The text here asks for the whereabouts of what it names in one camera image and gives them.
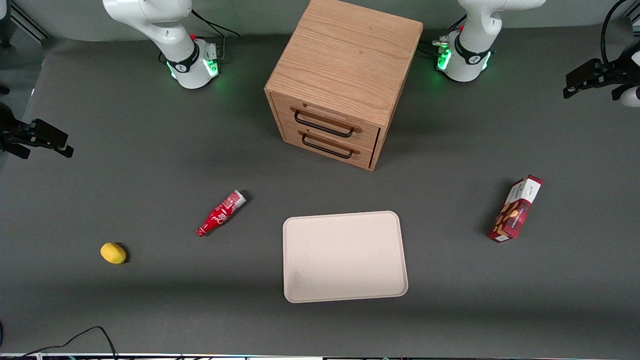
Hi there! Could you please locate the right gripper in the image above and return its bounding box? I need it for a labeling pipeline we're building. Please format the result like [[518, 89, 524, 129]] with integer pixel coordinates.
[[0, 102, 75, 160]]

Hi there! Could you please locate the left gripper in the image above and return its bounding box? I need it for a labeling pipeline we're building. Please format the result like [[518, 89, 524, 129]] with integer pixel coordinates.
[[563, 42, 640, 102]]

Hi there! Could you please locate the wooden two-drawer cabinet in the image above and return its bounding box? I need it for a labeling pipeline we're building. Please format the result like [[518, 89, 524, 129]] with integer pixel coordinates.
[[264, 0, 424, 172]]

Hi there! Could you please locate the beige rectangular tray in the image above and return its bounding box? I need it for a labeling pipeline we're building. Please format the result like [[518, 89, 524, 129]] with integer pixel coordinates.
[[282, 210, 409, 304]]

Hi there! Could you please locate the red cookie box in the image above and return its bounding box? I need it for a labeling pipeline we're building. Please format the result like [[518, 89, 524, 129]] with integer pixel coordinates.
[[488, 175, 544, 244]]

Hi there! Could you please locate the black arm base cable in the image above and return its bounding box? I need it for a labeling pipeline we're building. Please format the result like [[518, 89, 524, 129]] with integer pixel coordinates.
[[419, 15, 468, 57], [190, 8, 242, 62]]

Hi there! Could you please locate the yellow lemon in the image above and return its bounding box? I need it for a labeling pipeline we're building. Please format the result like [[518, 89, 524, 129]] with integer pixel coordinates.
[[100, 242, 127, 265]]

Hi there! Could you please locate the dark metal frame rail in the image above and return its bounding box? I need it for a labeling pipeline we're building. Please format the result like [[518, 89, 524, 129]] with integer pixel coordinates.
[[9, 0, 52, 42]]

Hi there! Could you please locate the black right arm base cable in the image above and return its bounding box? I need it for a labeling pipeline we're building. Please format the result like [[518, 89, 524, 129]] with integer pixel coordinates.
[[190, 8, 242, 62]]

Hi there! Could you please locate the wooden drawer front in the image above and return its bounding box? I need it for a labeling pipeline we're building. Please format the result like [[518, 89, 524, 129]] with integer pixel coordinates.
[[281, 125, 376, 169], [270, 92, 381, 151]]

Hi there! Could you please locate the black metal drawer handle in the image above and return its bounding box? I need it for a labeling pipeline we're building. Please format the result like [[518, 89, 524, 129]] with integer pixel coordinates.
[[293, 110, 355, 139], [301, 133, 354, 160]]

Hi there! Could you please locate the black cable on table edge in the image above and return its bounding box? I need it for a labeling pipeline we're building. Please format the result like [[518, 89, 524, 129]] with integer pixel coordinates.
[[0, 326, 119, 360]]

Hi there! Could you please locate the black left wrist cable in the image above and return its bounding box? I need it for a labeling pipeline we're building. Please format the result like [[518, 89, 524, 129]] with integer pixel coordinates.
[[601, 0, 632, 67]]

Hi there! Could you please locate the dark grey table mat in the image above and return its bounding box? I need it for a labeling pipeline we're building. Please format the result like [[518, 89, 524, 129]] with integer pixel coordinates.
[[0, 20, 640, 359]]

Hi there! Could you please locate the red cola bottle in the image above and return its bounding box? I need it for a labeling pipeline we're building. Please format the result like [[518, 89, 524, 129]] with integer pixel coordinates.
[[196, 189, 248, 238]]

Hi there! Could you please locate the black left arm base cable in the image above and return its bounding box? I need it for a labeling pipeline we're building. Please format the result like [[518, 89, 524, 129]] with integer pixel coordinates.
[[419, 15, 468, 57]]

